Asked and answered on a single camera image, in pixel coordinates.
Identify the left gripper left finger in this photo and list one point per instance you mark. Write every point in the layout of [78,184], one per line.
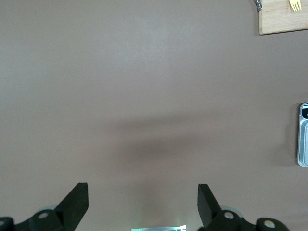
[65,211]

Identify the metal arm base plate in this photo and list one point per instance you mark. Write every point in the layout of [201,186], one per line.
[158,228]

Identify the yellow plastic fork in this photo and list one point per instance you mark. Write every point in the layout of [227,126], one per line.
[295,5]

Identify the silver digital kitchen scale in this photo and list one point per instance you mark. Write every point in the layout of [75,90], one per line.
[304,144]

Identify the wooden cutting board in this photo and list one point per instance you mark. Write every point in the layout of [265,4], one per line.
[279,20]

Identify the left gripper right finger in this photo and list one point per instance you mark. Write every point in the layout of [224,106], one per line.
[216,216]

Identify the brown table cover sheet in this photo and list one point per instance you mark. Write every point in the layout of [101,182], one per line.
[120,72]

